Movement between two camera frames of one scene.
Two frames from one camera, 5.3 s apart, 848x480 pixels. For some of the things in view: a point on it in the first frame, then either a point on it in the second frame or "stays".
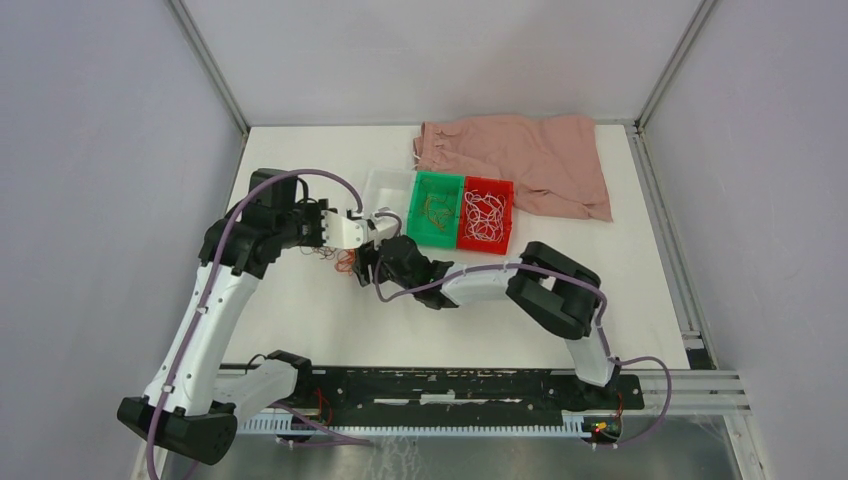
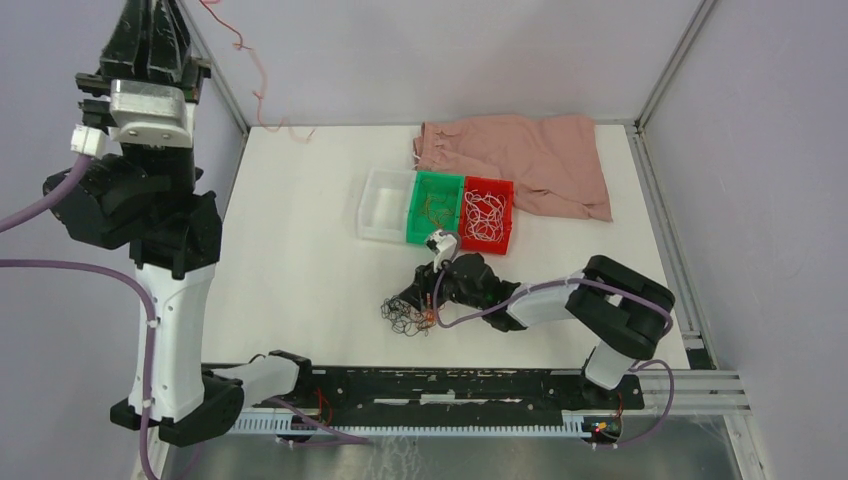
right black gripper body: (367, 254) -> (448, 288)
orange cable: (436, 210) stays
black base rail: (442, 394) stays
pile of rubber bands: (345, 259) -> (406, 319)
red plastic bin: (486, 215) stays
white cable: (484, 216) stays
